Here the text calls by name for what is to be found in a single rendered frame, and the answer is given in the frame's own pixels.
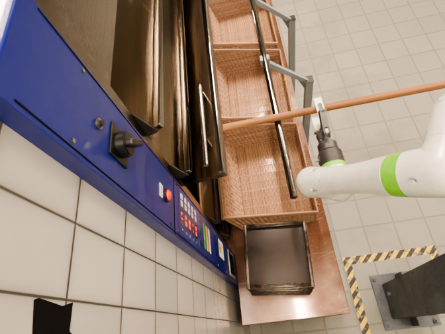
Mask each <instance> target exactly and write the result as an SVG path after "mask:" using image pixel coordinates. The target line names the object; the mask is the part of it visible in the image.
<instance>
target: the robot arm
mask: <svg viewBox="0 0 445 334"><path fill-rule="evenodd" d="M313 100H314V103H315V107H316V110H317V113H319V117H312V122H313V126H314V128H315V132H314V134H315V135H316V138H317V140H318V142H319V144H318V146H317V148H318V152H319V154H318V156H317V157H318V158H317V159H316V160H314V162H318V163H319V165H320V167H313V166H311V167H307V168H304V169H302V171H300V173H298V175H297V178H296V186H297V189H298V190H299V192H300V193H301V194H302V195H304V196H306V197H311V198H314V197H318V198H326V199H331V200H334V201H345V200H347V199H349V198H351V197H352V195H353V194H371V195H384V196H394V197H425V198H445V94H444V95H442V96H441V97H439V98H438V99H437V100H436V101H435V102H434V104H433V105H432V107H431V109H430V112H429V116H428V124H427V128H426V132H425V136H424V140H423V143H422V145H421V147H420V148H418V149H413V150H407V151H404V152H398V153H395V154H390V155H386V156H381V157H379V158H374V159H371V160H366V161H363V162H358V163H353V164H346V162H345V159H344V157H345V156H346V155H344V154H343V153H342V150H341V149H340V148H339V147H338V145H337V142H336V141H335V140H333V139H330V133H331V131H330V127H329V124H328V117H327V113H326V111H327V109H326V108H324V105H323V102H322V99H321V97H316V98H313Z"/></svg>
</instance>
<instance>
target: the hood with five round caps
mask: <svg viewBox="0 0 445 334"><path fill-rule="evenodd" d="M46 1H47V3H48V4H49V6H51V8H52V9H53V10H54V12H55V13H56V14H57V16H58V17H59V18H60V20H61V21H62V22H63V24H64V25H65V26H66V28H67V29H68V30H69V32H70V33H71V34H72V36H73V37H74V38H75V40H76V41H77V43H78V44H79V45H80V46H81V48H82V49H83V51H84V52H85V53H86V54H87V56H88V57H89V59H90V60H91V61H92V62H93V64H94V65H95V67H96V68H97V69H98V70H99V72H100V73H101V75H102V76H103V77H104V78H105V79H106V81H107V82H108V84H109V85H111V70H112V63H113V47H114V39H115V24H116V15H117V1H118V0H46Z"/></svg>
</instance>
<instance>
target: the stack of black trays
mask: <svg viewBox="0 0 445 334"><path fill-rule="evenodd" d="M243 229H244V257H245V271H246V289H248V290H249V291H250V292H251V294H252V295H253V296H276V295H308V294H311V293H312V292H313V289H315V281H314V276H313V267H312V262H311V252H310V245H309V234H308V228H307V224H306V221H293V222H283V223H265V224H256V225H243Z"/></svg>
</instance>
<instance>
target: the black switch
mask: <svg viewBox="0 0 445 334"><path fill-rule="evenodd" d="M95 125H96V127H97V128H98V129H102V128H103V126H105V122H104V120H101V119H100V118H96V120H95ZM139 146H143V141H142V140H140V139H134V138H133V137H132V135H131V134H130V133H129V132H128V131H121V130H120V129H119V128H118V127H117V126H116V125H115V123H114V122H113V121H111V131H110V140H109V154H110V155H112V156H113V157H114V158H115V159H116V160H117V161H118V162H119V163H120V164H121V165H122V166H123V167H124V168H125V169H127V168H128V157H132V156H133V155H134V153H135V147H139Z"/></svg>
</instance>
